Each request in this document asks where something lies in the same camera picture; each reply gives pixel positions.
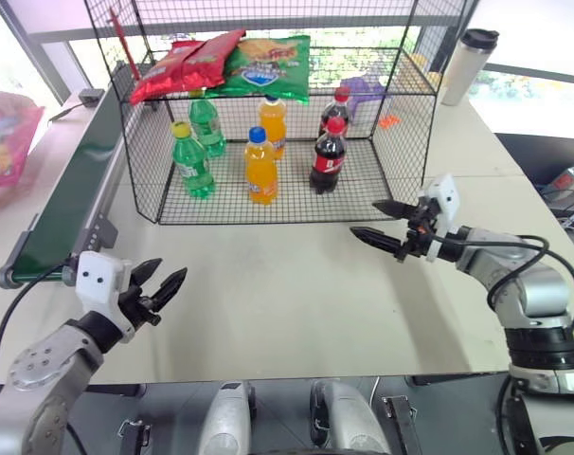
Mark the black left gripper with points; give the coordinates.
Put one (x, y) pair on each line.
(142, 308)

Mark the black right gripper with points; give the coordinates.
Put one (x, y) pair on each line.
(420, 230)

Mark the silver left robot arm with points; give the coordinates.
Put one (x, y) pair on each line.
(41, 374)

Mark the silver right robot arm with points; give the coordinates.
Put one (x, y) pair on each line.
(533, 294)

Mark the green conveyor belt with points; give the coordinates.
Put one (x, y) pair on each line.
(74, 175)

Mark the cola bottle red cap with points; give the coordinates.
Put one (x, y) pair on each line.
(336, 109)
(327, 161)

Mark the small orange object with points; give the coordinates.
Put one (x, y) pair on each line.
(390, 121)

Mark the green soda bottle yellow cap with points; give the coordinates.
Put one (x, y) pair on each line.
(192, 166)
(209, 128)

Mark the orange soda bottle blue cap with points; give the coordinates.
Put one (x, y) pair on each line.
(260, 170)
(274, 121)

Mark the silver rounded housing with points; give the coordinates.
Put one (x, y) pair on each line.
(348, 417)
(227, 417)

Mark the white tumbler black lid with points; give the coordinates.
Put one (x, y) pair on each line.
(464, 66)

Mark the black and red device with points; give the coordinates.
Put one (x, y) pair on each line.
(568, 180)

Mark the black power adapter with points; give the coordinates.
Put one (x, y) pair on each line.
(92, 95)

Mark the green chip bag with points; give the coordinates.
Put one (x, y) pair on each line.
(268, 66)

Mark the red chip bag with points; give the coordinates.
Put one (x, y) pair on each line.
(166, 76)
(211, 57)

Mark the pink snack bag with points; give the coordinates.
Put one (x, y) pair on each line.
(5, 142)

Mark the red stick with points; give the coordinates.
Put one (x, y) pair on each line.
(126, 47)

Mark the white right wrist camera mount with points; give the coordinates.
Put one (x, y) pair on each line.
(444, 199)

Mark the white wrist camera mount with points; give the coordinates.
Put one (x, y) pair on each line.
(95, 279)
(444, 199)

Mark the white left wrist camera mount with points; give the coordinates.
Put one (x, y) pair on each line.
(95, 279)

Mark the black metal bracket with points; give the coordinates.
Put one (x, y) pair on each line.
(403, 424)
(135, 438)

